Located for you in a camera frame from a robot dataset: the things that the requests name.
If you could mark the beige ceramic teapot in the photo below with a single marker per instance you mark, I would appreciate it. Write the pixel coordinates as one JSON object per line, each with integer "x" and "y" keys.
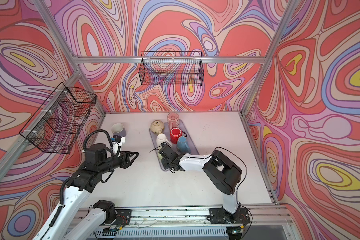
{"x": 157, "y": 127}

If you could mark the lavender tray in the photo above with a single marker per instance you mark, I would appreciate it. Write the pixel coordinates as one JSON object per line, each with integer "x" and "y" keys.
{"x": 194, "y": 150}

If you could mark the black wire basket left wall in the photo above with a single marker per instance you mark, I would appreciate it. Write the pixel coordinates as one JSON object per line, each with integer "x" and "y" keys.
{"x": 62, "y": 121}

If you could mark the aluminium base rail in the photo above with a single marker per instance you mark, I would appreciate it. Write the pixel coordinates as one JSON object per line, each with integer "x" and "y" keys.
{"x": 196, "y": 217}

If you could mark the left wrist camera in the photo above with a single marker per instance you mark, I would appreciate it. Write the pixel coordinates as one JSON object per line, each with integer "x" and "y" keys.
{"x": 117, "y": 142}

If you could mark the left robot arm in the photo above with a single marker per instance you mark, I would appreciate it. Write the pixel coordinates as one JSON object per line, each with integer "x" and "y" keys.
{"x": 103, "y": 155}

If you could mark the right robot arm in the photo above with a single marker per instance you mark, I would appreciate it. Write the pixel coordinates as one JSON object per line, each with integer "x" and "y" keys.
{"x": 224, "y": 173}

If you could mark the black wire basket wall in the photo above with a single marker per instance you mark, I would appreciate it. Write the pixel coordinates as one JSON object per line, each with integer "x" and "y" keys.
{"x": 179, "y": 68}
{"x": 62, "y": 121}

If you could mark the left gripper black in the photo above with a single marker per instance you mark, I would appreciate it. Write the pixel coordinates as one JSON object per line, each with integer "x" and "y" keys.
{"x": 125, "y": 162}

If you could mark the lavender mug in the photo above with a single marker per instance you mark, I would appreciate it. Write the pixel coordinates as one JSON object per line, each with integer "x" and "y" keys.
{"x": 118, "y": 129}

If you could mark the black wire basket back wall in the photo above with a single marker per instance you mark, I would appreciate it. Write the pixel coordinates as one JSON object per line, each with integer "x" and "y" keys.
{"x": 179, "y": 68}

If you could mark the blue floral mug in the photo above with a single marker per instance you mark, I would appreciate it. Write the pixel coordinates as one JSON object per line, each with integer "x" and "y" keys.
{"x": 182, "y": 145}

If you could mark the pink patterned mug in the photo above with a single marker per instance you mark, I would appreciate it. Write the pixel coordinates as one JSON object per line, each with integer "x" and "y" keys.
{"x": 173, "y": 120}

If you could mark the white mug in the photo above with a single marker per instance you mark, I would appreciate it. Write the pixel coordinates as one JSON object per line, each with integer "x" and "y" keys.
{"x": 162, "y": 138}

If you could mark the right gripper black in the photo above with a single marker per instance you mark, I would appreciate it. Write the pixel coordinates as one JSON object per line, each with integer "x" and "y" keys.
{"x": 165, "y": 166}

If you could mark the red mug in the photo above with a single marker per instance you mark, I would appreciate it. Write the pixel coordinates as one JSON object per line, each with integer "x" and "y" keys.
{"x": 175, "y": 134}

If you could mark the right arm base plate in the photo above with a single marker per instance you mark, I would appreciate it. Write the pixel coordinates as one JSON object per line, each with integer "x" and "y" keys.
{"x": 221, "y": 216}

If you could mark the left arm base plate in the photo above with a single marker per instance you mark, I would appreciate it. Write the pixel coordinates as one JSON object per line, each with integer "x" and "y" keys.
{"x": 118, "y": 217}

